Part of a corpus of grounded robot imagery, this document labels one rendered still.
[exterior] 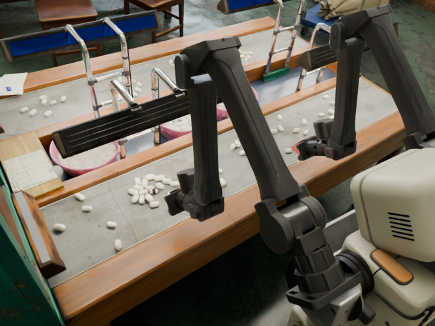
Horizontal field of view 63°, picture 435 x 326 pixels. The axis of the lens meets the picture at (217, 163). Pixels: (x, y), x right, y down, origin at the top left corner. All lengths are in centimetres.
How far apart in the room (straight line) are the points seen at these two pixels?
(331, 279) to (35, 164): 112
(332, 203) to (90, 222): 162
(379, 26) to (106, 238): 99
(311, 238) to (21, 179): 106
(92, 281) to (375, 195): 81
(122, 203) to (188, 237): 28
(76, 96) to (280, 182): 132
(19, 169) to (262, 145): 101
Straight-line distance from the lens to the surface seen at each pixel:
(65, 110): 173
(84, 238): 125
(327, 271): 66
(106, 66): 196
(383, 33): 98
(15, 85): 190
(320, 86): 198
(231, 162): 145
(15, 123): 172
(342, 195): 252
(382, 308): 75
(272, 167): 65
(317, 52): 153
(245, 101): 67
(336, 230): 96
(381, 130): 182
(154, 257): 115
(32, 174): 143
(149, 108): 111
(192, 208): 92
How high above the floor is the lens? 178
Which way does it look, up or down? 46 degrees down
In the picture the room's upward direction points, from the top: 8 degrees clockwise
